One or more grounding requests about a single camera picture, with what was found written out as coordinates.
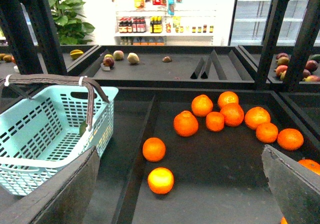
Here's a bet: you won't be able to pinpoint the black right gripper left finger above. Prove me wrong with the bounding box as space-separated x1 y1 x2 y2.
0 147 100 223

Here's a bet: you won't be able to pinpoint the glass door refrigerator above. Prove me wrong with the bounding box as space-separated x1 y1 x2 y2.
229 0 309 46

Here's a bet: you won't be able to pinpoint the light blue plastic basket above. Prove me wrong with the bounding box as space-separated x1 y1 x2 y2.
0 85 118 196

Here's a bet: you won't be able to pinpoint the orange tangerine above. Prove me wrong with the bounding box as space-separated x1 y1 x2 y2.
147 167 175 194
142 137 167 162

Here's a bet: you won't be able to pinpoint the brown basket handle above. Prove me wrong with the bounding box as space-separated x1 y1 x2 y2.
0 74 109 131

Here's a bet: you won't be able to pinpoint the green potted plant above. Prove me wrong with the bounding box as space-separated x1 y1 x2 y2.
48 0 96 45

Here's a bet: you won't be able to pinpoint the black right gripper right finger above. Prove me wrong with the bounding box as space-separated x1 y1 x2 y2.
261 145 320 223

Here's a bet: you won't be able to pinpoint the black fruit display shelf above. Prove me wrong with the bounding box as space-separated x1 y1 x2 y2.
0 0 320 224

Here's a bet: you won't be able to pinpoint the orange tangerine front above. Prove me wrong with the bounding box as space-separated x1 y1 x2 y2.
147 167 175 194

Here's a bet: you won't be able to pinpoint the white goods shelf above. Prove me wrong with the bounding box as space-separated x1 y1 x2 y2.
112 0 219 46

